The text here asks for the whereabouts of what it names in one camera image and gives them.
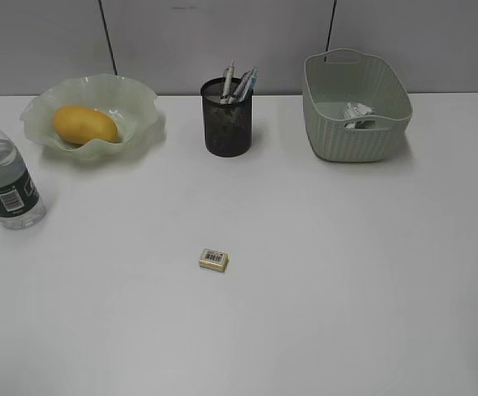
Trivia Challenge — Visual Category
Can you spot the pale green woven plastic basket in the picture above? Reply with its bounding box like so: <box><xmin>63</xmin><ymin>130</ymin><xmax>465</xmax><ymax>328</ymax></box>
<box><xmin>302</xmin><ymin>49</ymin><xmax>413</xmax><ymax>163</ymax></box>

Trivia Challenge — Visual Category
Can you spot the pale green wavy glass plate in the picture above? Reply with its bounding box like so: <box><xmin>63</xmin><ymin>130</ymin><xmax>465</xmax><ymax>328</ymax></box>
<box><xmin>20</xmin><ymin>73</ymin><xmax>159</xmax><ymax>160</ymax></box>

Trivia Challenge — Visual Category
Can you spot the blue white retractable pen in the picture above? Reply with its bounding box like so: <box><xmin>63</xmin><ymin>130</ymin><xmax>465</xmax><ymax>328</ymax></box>
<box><xmin>237</xmin><ymin>68</ymin><xmax>257</xmax><ymax>101</ymax></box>

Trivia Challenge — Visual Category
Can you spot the black mesh pen holder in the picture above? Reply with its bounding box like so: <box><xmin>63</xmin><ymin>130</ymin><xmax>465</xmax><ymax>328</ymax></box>
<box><xmin>201</xmin><ymin>77</ymin><xmax>253</xmax><ymax>158</ymax></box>

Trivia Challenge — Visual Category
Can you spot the beige retractable pen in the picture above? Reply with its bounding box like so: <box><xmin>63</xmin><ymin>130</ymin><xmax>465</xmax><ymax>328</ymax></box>
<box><xmin>220</xmin><ymin>60</ymin><xmax>234</xmax><ymax>104</ymax></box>

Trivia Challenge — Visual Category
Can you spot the clear plastic water bottle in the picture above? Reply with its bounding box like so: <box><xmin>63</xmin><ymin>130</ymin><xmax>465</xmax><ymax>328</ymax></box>
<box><xmin>0</xmin><ymin>130</ymin><xmax>45</xmax><ymax>229</ymax></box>

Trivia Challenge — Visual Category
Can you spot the white waste paper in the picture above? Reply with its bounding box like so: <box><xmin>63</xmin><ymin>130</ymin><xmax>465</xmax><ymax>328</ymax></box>
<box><xmin>343</xmin><ymin>102</ymin><xmax>376</xmax><ymax>129</ymax></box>

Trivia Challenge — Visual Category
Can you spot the black cable on left wall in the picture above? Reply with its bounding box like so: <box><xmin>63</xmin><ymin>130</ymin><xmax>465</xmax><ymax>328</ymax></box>
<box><xmin>97</xmin><ymin>0</ymin><xmax>120</xmax><ymax>76</ymax></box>

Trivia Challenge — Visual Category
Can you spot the white grey retractable pen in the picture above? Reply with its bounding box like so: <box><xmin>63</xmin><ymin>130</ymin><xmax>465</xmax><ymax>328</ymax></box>
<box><xmin>227</xmin><ymin>69</ymin><xmax>253</xmax><ymax>104</ymax></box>

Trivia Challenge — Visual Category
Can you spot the black cable on right wall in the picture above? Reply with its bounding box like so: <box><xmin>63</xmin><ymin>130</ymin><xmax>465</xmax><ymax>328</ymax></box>
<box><xmin>324</xmin><ymin>0</ymin><xmax>339</xmax><ymax>64</ymax></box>

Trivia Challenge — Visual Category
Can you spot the yellow mango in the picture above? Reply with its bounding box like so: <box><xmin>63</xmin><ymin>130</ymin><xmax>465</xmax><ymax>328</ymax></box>
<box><xmin>53</xmin><ymin>106</ymin><xmax>119</xmax><ymax>145</ymax></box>

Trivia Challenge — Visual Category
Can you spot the black cable on wall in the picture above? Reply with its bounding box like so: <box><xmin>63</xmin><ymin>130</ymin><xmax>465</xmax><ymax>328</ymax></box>
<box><xmin>324</xmin><ymin>0</ymin><xmax>339</xmax><ymax>64</ymax></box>
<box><xmin>97</xmin><ymin>0</ymin><xmax>120</xmax><ymax>76</ymax></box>

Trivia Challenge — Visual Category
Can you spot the yellow eraser barcode centre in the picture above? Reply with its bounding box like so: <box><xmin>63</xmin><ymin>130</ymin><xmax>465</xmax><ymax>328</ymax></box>
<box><xmin>198</xmin><ymin>248</ymin><xmax>230</xmax><ymax>272</ymax></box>

